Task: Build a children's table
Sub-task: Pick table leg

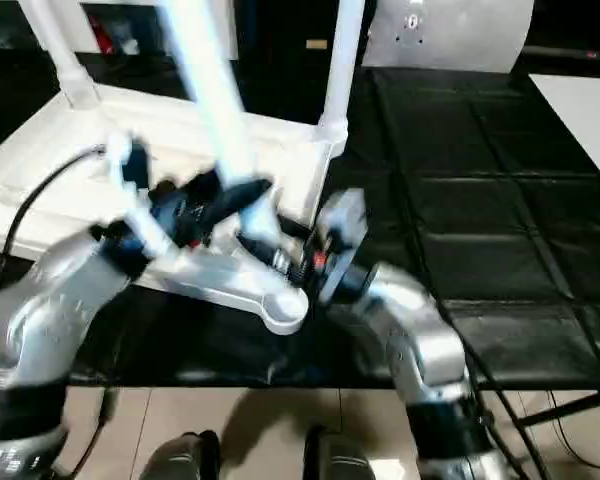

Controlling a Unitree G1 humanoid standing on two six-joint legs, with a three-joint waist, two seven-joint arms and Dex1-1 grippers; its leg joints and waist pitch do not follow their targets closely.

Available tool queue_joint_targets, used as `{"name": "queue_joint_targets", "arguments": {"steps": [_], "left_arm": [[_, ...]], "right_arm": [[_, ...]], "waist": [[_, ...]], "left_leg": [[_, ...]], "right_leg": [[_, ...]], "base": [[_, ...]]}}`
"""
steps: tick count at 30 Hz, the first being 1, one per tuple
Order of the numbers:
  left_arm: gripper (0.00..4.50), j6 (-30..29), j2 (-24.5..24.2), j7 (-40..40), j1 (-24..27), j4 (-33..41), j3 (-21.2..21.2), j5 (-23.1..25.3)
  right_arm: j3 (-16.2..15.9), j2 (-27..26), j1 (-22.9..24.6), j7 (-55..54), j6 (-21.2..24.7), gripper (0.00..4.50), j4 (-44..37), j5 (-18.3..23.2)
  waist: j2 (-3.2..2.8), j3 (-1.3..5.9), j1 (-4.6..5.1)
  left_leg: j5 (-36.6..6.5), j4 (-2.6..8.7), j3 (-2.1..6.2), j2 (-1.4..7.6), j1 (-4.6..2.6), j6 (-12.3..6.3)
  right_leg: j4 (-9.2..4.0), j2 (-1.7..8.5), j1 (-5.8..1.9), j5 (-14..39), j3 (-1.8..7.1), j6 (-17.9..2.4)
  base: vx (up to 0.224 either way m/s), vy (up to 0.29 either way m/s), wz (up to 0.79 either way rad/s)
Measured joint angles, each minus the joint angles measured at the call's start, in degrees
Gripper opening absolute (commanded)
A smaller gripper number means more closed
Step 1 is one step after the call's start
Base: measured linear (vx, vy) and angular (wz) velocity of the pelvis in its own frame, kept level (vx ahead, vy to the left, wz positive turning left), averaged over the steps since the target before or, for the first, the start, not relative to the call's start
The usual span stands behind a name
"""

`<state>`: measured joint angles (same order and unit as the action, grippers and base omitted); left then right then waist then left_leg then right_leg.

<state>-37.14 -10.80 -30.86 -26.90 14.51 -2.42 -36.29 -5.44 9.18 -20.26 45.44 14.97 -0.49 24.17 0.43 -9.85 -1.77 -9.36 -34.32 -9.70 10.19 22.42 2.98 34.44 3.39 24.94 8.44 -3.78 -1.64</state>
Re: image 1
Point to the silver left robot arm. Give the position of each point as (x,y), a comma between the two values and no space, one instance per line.
(50,320)

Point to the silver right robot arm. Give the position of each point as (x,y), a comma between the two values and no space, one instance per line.
(420,340)

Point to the white plastic table top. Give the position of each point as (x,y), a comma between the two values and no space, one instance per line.
(60,160)

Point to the black box with yellow label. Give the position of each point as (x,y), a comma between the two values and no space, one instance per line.
(290,35)

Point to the black right robot foot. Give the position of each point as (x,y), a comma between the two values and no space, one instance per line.
(338,456)

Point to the black robot foot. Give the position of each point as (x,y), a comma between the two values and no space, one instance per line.
(180,458)
(338,456)

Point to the white cabinet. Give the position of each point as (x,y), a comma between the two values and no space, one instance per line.
(100,25)

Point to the black left robot foot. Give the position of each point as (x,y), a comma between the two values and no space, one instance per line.
(180,458)

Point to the black metal table leg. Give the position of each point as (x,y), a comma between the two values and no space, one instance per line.
(570,408)

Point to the white flat board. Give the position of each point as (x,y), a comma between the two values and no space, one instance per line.
(585,125)

